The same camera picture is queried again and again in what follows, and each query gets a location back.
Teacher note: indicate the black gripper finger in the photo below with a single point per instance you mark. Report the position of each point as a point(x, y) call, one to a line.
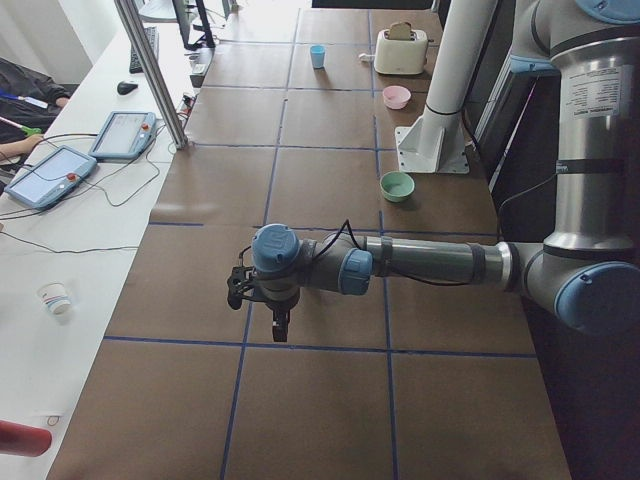
point(280, 325)

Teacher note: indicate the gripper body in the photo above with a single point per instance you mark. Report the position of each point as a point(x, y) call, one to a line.
point(278, 305)

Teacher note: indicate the light blue cup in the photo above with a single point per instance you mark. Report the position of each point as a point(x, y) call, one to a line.
point(317, 56)

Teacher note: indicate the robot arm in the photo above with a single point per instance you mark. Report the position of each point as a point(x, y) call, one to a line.
point(582, 271)

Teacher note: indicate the green bowl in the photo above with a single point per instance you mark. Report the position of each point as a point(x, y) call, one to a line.
point(396, 186)

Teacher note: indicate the paper cup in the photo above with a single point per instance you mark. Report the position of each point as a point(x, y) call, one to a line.
point(55, 298)

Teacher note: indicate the far teach pendant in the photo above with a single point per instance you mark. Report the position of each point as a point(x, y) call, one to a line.
point(124, 136)

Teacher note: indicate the teach pendant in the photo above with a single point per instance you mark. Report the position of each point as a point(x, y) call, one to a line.
point(124, 136)
point(55, 176)

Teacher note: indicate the pink bowl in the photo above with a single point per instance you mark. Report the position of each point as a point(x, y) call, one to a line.
point(396, 97)

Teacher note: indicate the white power plug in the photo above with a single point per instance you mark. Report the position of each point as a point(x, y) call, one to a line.
point(367, 58)

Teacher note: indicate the near teach pendant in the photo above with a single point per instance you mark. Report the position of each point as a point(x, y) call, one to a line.
point(55, 176)

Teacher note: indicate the black computer mouse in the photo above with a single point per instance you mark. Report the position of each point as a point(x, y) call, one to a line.
point(126, 87)

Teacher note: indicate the cream toaster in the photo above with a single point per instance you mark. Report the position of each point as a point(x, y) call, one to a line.
point(400, 57)

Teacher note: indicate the black monitor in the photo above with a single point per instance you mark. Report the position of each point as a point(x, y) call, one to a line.
point(194, 25)

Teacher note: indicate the red cylinder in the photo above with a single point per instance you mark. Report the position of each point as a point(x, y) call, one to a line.
point(23, 440)

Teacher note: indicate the bread slice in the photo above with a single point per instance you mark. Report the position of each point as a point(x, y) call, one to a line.
point(400, 31)

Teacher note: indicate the seated person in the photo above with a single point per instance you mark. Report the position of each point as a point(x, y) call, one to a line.
point(32, 100)

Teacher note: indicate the white camera post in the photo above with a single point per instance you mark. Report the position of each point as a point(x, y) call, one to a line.
point(435, 143)

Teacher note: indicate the aluminium frame post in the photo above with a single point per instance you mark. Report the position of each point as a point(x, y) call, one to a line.
point(134, 28)

